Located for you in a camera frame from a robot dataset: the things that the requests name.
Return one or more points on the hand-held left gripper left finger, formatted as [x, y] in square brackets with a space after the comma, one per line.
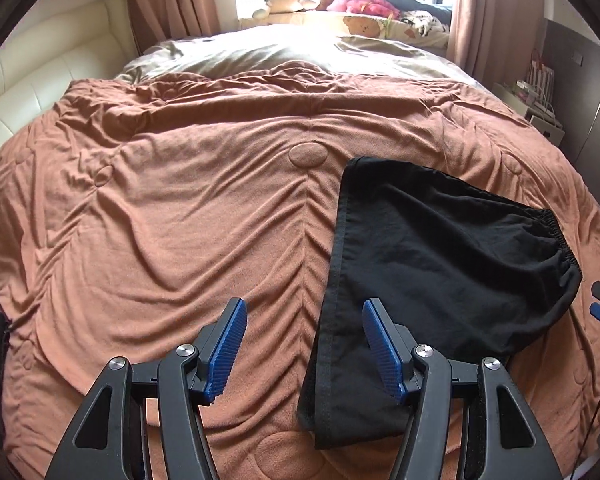
[228, 345]

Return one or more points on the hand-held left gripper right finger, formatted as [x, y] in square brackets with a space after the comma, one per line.
[381, 345]

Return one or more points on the black pants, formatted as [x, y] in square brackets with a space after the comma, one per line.
[430, 240]

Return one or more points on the brown blanket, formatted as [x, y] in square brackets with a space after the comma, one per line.
[180, 200]

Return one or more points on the white nightstand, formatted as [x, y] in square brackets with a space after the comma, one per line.
[542, 117]

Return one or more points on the grey wardrobe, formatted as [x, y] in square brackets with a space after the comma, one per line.
[580, 90]

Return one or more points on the striped paper bag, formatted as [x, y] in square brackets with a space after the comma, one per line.
[541, 72]

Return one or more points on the cream padded headboard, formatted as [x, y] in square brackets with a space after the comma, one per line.
[45, 75]

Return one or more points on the pink plush toy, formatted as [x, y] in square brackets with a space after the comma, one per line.
[365, 6]

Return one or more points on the beige plush bear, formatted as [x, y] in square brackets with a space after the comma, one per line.
[285, 2]

